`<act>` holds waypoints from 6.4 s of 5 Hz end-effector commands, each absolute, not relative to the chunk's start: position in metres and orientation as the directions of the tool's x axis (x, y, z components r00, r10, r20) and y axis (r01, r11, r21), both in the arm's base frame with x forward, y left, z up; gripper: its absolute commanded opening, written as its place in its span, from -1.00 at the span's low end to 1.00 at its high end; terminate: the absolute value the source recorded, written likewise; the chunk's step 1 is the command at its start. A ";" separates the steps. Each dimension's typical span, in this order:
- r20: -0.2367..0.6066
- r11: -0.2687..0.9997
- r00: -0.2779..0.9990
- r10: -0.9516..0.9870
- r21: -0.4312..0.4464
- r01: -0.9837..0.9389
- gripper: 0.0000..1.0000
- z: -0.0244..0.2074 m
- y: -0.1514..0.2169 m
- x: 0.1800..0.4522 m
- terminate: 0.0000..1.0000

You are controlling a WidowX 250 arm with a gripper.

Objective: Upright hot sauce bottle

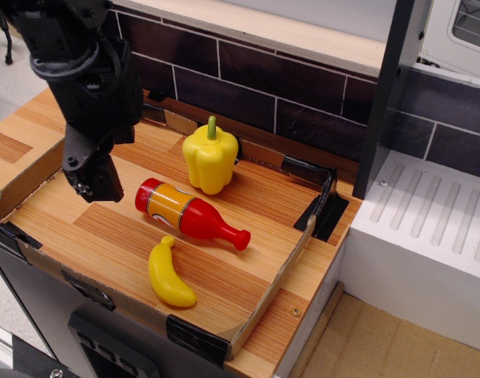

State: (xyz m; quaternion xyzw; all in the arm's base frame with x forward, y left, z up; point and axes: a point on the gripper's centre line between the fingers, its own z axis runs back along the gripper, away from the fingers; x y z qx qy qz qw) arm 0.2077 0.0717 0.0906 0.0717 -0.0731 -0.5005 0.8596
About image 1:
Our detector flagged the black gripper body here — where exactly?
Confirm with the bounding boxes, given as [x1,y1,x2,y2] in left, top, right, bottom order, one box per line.
[46,37,143,158]

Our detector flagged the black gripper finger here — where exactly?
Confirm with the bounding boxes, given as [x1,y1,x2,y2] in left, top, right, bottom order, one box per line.
[62,124,113,195]
[87,155,124,202]

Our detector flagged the red hot sauce bottle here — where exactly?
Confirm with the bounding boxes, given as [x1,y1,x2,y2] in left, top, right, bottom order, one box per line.
[135,178,251,250]

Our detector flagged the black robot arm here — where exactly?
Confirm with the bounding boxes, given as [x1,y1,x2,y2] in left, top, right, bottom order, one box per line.
[0,1,143,202]

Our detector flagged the cardboard fence with black tape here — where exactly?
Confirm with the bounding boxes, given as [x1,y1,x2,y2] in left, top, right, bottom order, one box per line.
[0,91,346,358]

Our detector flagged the yellow toy bell pepper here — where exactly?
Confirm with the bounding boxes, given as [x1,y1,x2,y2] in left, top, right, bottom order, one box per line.
[182,116,239,195]

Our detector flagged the yellow toy banana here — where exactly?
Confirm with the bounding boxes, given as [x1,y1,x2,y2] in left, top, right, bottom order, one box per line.
[148,235,196,308]

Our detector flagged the light wooden shelf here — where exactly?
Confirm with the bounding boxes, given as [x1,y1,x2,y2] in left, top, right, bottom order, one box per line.
[115,0,386,78]

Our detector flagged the black oven control panel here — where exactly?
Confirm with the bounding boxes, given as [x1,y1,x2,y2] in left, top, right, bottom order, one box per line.
[68,313,161,378]

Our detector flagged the white ribbed sink drainboard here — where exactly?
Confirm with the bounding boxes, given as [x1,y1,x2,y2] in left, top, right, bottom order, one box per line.
[340,152,480,350]

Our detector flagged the white appliance with window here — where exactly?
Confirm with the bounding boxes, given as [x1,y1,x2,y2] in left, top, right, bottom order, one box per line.
[420,0,480,79]

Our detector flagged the black vertical cabinet post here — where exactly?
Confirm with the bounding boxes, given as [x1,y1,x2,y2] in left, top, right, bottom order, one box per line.
[353,0,432,199]

